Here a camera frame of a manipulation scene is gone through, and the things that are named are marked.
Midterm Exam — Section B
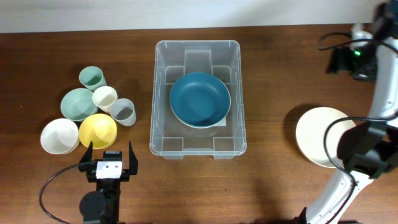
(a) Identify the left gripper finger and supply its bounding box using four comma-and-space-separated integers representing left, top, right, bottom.
80, 141, 93, 163
128, 141, 138, 175

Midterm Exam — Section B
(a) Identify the cream plastic cup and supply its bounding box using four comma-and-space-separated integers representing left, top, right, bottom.
92, 86, 118, 113

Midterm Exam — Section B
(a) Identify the green plastic cup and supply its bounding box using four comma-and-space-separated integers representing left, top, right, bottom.
78, 66, 107, 91

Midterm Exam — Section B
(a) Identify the cream white plate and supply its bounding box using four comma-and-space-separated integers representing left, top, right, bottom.
295, 107, 356, 169

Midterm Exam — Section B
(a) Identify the dark blue plate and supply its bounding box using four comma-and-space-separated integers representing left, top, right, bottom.
169, 72, 231, 127

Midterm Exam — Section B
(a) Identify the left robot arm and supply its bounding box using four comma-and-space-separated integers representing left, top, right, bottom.
78, 142, 138, 224

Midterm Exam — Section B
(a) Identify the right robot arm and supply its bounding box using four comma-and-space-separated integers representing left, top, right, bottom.
294, 1, 397, 223

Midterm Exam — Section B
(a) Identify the yellow bowl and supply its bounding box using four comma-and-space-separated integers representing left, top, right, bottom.
79, 113, 117, 149

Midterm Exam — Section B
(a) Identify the white bowl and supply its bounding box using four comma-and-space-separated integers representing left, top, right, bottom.
40, 118, 80, 155

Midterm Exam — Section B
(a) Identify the clear plastic storage bin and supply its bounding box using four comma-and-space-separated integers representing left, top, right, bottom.
149, 40, 247, 159

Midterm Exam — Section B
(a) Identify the grey plastic cup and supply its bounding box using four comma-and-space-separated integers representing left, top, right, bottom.
110, 98, 137, 126

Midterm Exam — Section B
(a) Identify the green bowl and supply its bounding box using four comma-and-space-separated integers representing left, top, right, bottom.
60, 88, 98, 122

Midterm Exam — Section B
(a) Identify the beige plate in bin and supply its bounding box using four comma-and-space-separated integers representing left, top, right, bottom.
170, 102, 231, 129

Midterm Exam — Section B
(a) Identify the white label in bin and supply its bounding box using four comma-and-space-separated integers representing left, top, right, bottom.
215, 117, 226, 126

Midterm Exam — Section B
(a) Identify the left black cable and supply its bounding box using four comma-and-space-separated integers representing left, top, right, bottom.
39, 164, 80, 224

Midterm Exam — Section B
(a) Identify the black cable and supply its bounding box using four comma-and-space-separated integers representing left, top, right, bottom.
317, 32, 398, 224
39, 164, 80, 224

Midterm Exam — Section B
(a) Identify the right black cable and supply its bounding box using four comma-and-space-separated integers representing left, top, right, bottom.
317, 32, 398, 224

